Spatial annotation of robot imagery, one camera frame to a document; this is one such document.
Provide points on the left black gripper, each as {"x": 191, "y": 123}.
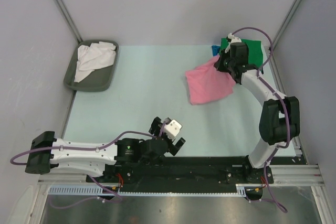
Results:
{"x": 174, "y": 148}

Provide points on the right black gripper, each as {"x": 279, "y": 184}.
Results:
{"x": 219, "y": 65}

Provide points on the pink t shirt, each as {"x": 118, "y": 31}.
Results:
{"x": 206, "y": 84}

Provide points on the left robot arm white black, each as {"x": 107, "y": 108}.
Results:
{"x": 48, "y": 152}

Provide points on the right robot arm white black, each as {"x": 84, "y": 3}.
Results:
{"x": 280, "y": 115}

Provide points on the blue folded t shirt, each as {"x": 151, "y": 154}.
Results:
{"x": 215, "y": 50}

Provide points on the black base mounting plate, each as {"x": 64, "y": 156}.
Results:
{"x": 183, "y": 175}

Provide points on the green folded t shirt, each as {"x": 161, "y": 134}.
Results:
{"x": 255, "y": 52}

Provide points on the grey fabric basket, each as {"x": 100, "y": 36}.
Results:
{"x": 97, "y": 81}

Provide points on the white t shirt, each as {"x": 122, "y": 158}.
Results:
{"x": 94, "y": 57}

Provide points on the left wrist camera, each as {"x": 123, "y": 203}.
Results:
{"x": 171, "y": 128}

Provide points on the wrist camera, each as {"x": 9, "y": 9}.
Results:
{"x": 171, "y": 128}
{"x": 231, "y": 39}

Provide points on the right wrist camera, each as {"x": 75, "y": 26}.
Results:
{"x": 231, "y": 39}

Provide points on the right aluminium frame post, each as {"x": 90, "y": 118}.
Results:
{"x": 289, "y": 16}

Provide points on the aluminium frame post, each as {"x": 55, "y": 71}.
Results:
{"x": 289, "y": 16}
{"x": 68, "y": 20}

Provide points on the left aluminium frame post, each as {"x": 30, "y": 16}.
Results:
{"x": 68, "y": 20}

